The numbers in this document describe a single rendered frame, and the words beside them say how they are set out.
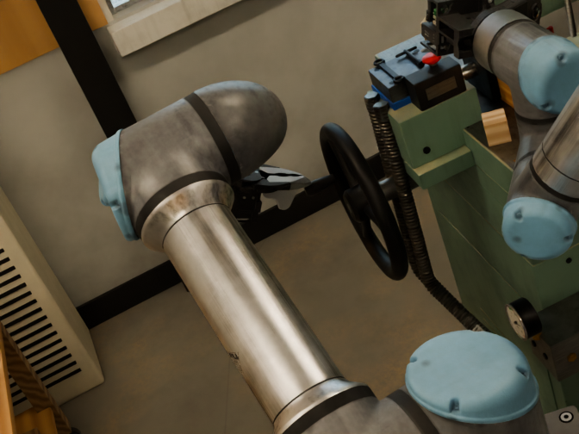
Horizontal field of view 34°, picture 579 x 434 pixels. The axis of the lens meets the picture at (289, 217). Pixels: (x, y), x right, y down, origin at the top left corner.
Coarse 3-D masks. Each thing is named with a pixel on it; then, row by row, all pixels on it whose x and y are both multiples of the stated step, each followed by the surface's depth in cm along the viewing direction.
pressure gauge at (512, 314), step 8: (512, 304) 144; (520, 304) 144; (528, 304) 143; (512, 312) 145; (520, 312) 143; (528, 312) 143; (536, 312) 143; (512, 320) 147; (520, 320) 142; (528, 320) 142; (536, 320) 142; (520, 328) 145; (528, 328) 143; (536, 328) 143; (520, 336) 146; (528, 336) 143; (536, 336) 147
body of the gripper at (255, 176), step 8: (248, 176) 160; (256, 176) 160; (240, 184) 158; (240, 192) 159; (248, 192) 159; (256, 192) 160; (240, 200) 160; (248, 200) 161; (256, 200) 161; (232, 208) 160; (240, 208) 161; (248, 208) 161; (256, 208) 162; (240, 216) 162; (248, 216) 163; (256, 216) 162
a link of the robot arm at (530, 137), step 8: (520, 120) 107; (528, 120) 106; (536, 120) 105; (544, 120) 105; (552, 120) 105; (520, 128) 108; (528, 128) 107; (536, 128) 106; (544, 128) 106; (520, 136) 109; (528, 136) 107; (536, 136) 106; (544, 136) 105; (520, 144) 108; (528, 144) 106; (536, 144) 105; (520, 152) 106
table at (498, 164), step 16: (400, 48) 178; (480, 96) 154; (512, 112) 148; (464, 128) 148; (480, 128) 147; (512, 128) 144; (480, 144) 144; (512, 144) 141; (432, 160) 150; (448, 160) 148; (464, 160) 149; (480, 160) 147; (496, 160) 139; (512, 160) 138; (416, 176) 149; (432, 176) 149; (448, 176) 150; (496, 176) 143; (512, 176) 136
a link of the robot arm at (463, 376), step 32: (416, 352) 92; (448, 352) 91; (480, 352) 90; (512, 352) 89; (416, 384) 88; (448, 384) 87; (480, 384) 86; (512, 384) 86; (416, 416) 87; (448, 416) 85; (480, 416) 85; (512, 416) 86; (544, 416) 92
